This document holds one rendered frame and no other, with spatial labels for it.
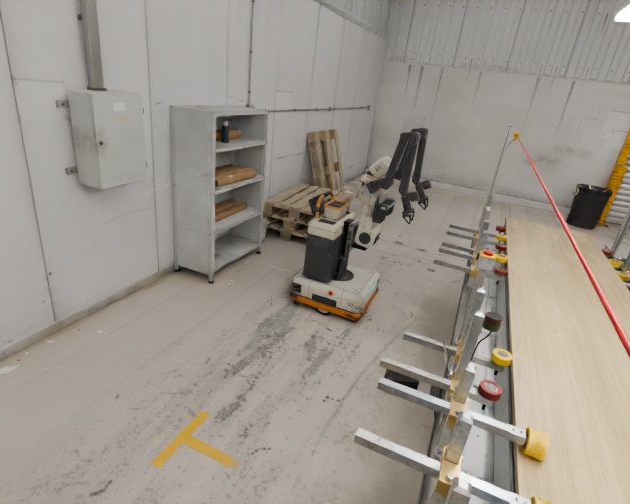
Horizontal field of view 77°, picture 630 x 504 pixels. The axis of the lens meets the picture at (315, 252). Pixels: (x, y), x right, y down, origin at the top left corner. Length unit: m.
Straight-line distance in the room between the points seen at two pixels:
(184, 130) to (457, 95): 6.57
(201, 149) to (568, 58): 7.26
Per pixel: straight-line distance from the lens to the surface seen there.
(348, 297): 3.32
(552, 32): 9.18
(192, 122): 3.56
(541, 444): 1.45
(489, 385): 1.68
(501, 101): 9.08
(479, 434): 1.91
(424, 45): 9.28
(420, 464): 1.24
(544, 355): 2.02
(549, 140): 9.15
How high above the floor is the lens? 1.87
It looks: 23 degrees down
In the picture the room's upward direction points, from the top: 7 degrees clockwise
